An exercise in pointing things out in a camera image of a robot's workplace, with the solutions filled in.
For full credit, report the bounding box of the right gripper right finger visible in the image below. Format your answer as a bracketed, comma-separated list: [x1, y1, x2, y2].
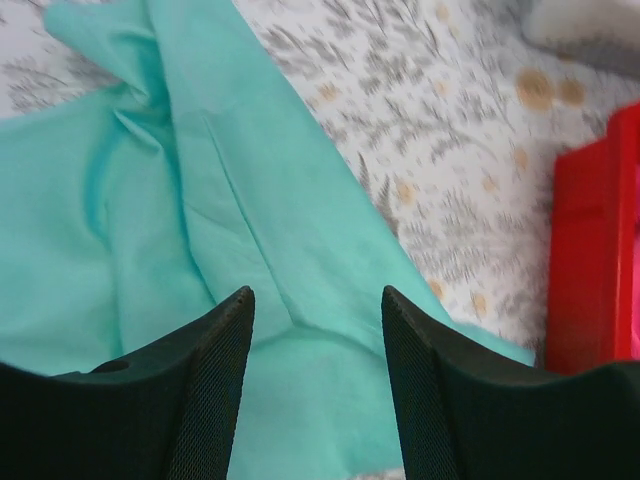
[382, 287, 639, 480]

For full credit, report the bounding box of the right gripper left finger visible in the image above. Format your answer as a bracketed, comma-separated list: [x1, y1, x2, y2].
[1, 287, 254, 480]

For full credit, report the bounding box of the teal t shirt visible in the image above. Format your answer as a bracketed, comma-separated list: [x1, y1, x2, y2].
[0, 0, 536, 480]

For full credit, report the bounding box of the red plastic tray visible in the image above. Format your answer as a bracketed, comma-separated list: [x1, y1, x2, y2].
[545, 105, 639, 374]

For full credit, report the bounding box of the floral table mat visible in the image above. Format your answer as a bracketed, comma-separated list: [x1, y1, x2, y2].
[1, 1, 639, 363]

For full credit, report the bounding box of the white plastic basket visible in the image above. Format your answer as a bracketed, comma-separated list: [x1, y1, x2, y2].
[521, 0, 639, 79]

